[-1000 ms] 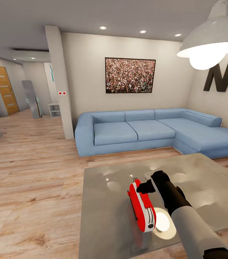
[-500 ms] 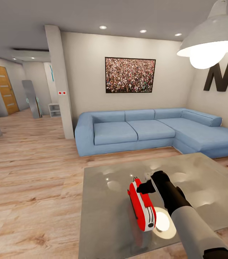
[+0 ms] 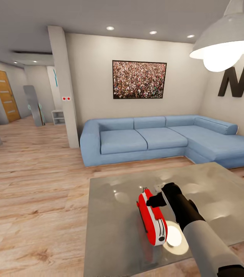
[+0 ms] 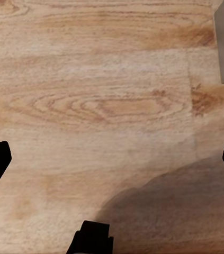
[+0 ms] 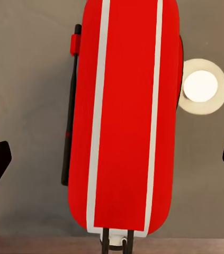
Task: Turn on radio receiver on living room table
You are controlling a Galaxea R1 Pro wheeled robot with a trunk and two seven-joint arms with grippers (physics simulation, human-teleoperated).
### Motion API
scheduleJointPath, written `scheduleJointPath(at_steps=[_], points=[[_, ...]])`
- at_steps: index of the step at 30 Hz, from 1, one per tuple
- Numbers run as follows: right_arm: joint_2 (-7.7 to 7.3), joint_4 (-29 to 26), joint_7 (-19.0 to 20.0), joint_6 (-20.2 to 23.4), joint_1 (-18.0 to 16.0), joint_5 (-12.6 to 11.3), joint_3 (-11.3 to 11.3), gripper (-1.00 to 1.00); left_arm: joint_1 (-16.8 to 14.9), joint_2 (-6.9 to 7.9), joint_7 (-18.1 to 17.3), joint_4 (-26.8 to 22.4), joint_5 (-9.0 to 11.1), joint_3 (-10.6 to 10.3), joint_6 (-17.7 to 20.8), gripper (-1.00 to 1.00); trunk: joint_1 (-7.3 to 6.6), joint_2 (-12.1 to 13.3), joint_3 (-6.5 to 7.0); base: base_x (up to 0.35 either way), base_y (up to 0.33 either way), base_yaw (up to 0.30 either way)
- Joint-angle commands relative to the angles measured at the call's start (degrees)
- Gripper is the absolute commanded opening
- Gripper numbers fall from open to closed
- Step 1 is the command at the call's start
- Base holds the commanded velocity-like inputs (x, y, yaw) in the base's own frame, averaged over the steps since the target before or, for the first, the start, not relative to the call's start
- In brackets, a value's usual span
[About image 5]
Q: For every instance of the radio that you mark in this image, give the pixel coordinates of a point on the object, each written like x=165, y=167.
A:
x=120, y=139

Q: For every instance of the coffee table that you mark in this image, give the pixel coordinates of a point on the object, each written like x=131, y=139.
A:
x=36, y=69

